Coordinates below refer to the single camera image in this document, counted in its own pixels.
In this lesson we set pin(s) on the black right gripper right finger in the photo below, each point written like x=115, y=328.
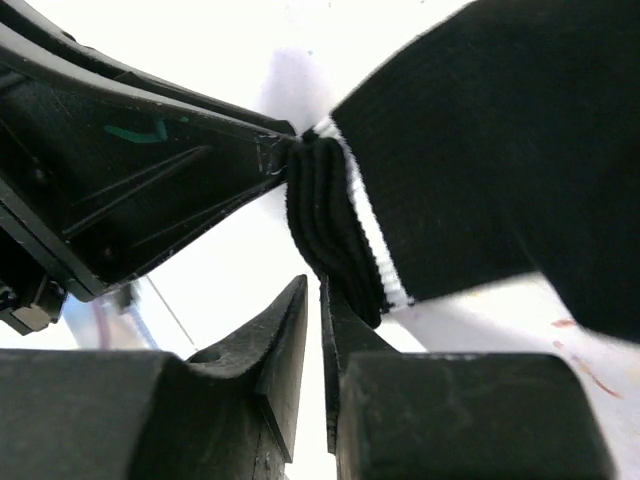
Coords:
x=343, y=333

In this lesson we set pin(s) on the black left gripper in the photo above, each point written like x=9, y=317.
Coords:
x=107, y=171

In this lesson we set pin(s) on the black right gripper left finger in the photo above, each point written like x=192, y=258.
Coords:
x=268, y=350

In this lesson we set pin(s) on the black sock with white stripes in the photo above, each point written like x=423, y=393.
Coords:
x=503, y=141

